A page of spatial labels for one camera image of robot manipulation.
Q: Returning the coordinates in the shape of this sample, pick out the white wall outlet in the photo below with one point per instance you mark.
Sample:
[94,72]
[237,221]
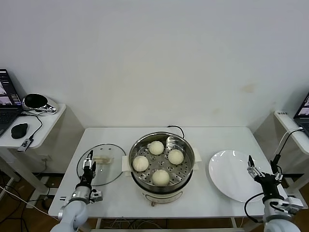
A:
[46,158]

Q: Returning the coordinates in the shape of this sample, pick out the white power strip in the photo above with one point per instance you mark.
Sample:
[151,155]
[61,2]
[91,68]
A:
[31,204]

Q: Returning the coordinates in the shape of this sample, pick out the small black usb hub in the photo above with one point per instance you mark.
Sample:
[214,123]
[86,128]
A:
[24,144]

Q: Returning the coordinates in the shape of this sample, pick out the black laptop with pink screen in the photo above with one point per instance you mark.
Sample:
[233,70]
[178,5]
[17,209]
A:
[303,113]

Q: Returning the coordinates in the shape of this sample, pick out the white round plate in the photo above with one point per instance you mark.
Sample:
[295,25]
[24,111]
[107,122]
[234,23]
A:
[231,174]

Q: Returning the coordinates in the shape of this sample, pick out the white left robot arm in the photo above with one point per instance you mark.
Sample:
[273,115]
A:
[72,212]

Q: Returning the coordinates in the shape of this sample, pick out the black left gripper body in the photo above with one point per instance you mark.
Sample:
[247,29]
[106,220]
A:
[87,178]

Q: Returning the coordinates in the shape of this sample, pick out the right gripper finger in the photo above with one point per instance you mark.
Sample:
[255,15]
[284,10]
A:
[277,178]
[253,170]

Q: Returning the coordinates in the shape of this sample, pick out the white steamed baozi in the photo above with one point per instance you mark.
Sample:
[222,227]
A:
[140,163]
[160,177]
[176,157]
[156,148]

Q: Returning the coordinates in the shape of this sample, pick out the white table frame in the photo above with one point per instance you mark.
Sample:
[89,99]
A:
[237,222]

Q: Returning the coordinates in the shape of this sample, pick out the perforated steel steamer basket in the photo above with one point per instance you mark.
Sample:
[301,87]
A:
[187,166]

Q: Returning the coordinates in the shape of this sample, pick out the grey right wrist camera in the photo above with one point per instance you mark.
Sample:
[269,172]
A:
[293,205]

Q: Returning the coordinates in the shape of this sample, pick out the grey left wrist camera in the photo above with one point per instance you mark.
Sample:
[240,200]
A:
[97,195]

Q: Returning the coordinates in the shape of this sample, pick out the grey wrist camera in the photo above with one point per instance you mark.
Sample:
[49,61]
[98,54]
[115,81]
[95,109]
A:
[97,195]
[293,205]

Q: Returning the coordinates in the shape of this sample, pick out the black laptop beside mouse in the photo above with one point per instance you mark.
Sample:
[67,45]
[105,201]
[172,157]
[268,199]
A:
[7,116]

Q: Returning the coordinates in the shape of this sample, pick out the black computer mouse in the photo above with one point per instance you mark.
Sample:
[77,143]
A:
[19,130]

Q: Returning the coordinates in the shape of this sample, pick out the white side table with mouse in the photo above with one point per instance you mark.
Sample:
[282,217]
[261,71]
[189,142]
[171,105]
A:
[48,125]

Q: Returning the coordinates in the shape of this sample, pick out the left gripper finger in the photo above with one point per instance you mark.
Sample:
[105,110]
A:
[87,163]
[94,169]

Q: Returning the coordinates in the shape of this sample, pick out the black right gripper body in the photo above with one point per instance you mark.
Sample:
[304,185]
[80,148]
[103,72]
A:
[269,187]

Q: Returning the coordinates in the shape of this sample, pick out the cream electric cooker base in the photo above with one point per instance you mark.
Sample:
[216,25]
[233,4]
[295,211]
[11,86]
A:
[161,195]

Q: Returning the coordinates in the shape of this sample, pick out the chrome oval gadget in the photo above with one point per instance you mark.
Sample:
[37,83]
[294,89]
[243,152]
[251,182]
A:
[36,101]

